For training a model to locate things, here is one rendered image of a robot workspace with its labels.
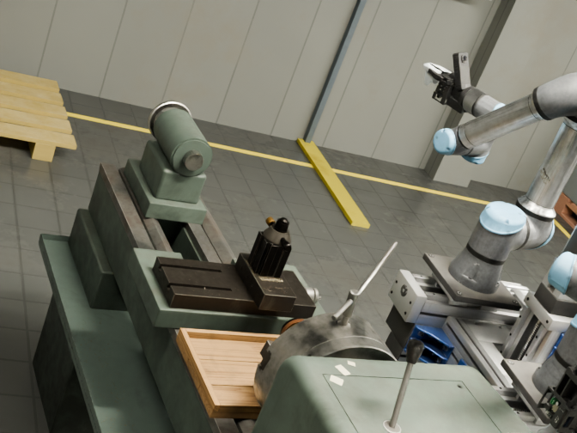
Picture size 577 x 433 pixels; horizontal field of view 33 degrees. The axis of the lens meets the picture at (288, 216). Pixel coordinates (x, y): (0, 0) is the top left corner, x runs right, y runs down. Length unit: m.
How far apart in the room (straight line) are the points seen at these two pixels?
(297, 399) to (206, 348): 0.67
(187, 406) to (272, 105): 4.28
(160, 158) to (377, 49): 3.72
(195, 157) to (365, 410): 1.37
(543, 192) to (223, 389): 1.05
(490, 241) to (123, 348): 1.15
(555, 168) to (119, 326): 1.41
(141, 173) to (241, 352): 0.89
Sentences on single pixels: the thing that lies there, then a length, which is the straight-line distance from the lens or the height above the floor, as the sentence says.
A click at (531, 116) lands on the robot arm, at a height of 1.65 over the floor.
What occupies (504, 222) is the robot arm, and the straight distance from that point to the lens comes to 2.70.
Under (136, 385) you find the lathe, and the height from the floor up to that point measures 0.54.
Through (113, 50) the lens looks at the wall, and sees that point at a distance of 6.22.
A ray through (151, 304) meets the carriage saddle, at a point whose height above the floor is 0.90.
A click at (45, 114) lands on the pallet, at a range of 5.57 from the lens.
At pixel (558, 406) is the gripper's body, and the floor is 1.40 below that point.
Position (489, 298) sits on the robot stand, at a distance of 2.76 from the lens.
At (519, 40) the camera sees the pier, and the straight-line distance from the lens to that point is 6.93.
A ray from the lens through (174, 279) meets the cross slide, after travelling 2.60.
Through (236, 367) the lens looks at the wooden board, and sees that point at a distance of 2.51.
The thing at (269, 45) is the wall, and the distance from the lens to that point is 6.41.
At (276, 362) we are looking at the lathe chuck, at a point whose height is 1.13.
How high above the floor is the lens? 2.25
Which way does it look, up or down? 24 degrees down
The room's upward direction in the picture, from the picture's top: 22 degrees clockwise
